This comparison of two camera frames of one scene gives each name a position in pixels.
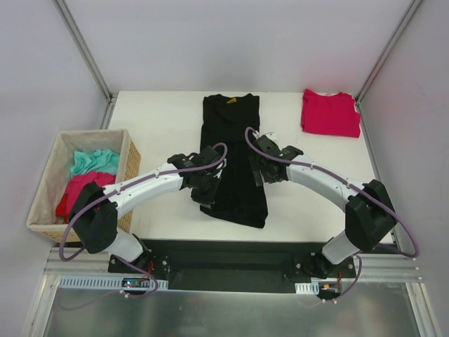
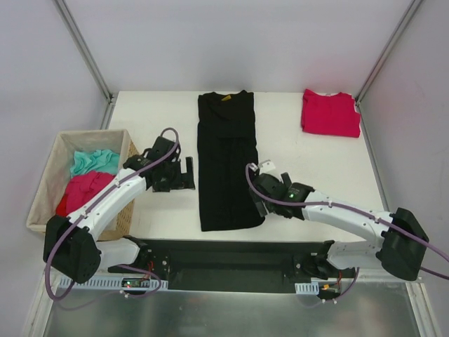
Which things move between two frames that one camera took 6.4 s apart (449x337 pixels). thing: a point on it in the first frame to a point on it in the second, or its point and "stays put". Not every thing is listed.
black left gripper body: x=204 y=194 to x=180 y=176
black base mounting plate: x=238 y=265 stays put
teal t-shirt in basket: x=105 y=161 stays put
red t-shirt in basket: x=64 y=203 stays put
